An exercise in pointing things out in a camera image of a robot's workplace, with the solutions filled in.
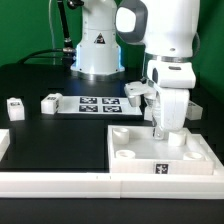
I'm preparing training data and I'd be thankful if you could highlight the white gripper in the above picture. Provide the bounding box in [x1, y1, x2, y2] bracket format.
[124, 60, 196, 140]

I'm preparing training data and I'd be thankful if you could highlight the white square table top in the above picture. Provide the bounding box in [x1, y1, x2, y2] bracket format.
[107, 125, 215, 175]

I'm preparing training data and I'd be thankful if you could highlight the white front fence bar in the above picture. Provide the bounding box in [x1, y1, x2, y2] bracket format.
[0, 172, 224, 200]

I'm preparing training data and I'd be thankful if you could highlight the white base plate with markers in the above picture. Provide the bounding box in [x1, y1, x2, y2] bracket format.
[58, 96, 142, 116]

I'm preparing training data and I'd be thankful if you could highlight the black cable at base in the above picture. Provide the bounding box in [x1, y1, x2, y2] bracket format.
[17, 46, 77, 66]

